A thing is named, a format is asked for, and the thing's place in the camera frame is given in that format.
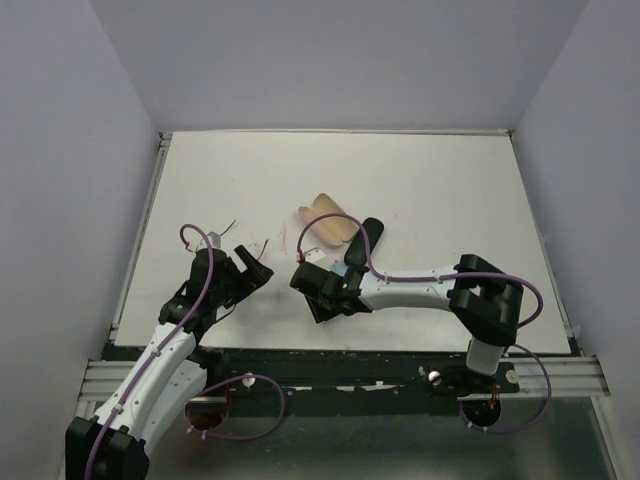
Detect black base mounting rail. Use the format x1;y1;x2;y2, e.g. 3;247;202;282
186;349;519;418

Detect thin wire-frame glasses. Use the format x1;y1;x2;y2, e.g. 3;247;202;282
219;219;270;260

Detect aluminium table frame rail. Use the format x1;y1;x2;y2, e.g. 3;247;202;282
107;132;173;344

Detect black glasses case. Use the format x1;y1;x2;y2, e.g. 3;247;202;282
343;217;385;268

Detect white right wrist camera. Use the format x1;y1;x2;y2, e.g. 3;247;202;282
299;247;327;264

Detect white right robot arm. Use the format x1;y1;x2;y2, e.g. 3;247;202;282
290;254;524;392

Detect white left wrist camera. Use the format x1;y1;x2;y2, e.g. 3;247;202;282
196;231;221;251

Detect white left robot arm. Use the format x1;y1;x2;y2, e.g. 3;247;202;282
64;246;274;479

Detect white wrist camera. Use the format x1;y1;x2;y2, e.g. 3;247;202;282
299;247;327;264
196;231;221;251

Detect pink glasses case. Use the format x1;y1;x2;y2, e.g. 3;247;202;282
298;193;358;248

